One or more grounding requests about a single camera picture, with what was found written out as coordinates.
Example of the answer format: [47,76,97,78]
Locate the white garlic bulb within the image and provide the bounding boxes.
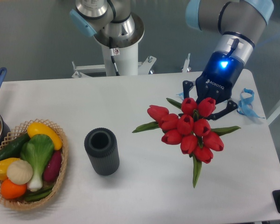
[7,160,33,185]

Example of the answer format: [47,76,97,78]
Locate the black base cable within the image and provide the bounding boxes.
[108,37,120,77]

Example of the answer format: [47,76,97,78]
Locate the dark grey ribbed vase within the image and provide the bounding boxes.
[84,127,120,176]

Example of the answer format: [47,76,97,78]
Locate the blue ribbon strip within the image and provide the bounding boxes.
[177,92,184,100]

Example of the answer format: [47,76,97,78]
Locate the dark green cucumber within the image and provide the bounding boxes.
[0,133,30,161]

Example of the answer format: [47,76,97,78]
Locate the green bok choy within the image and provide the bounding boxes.
[21,134,54,192]

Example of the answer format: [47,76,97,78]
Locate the orange fruit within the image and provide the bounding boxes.
[0,179,27,199]

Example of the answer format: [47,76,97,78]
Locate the purple sweet potato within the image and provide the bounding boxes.
[43,151,62,182]

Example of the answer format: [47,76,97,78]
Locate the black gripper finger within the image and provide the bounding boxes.
[207,100,238,120]
[178,80,197,117]

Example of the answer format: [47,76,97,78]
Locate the woven wicker basket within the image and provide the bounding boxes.
[0,119,69,210]

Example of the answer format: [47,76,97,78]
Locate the red tulip bouquet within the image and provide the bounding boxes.
[133,98,240,187]

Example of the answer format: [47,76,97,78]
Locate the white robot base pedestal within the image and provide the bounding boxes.
[94,12,144,76]

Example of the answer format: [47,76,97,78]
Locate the blue ribbon right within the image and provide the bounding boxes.
[237,88,265,119]

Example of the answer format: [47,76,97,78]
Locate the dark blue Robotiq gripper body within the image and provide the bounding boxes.
[196,51,244,104]

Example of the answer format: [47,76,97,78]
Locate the green bean pods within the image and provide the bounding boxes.
[24,186,53,203]

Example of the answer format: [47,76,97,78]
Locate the white metal mounting frame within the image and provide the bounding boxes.
[71,53,191,78]

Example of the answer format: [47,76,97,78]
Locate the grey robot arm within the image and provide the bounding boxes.
[185,0,274,120]

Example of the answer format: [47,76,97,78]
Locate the yellow bell pepper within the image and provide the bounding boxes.
[0,158,20,181]

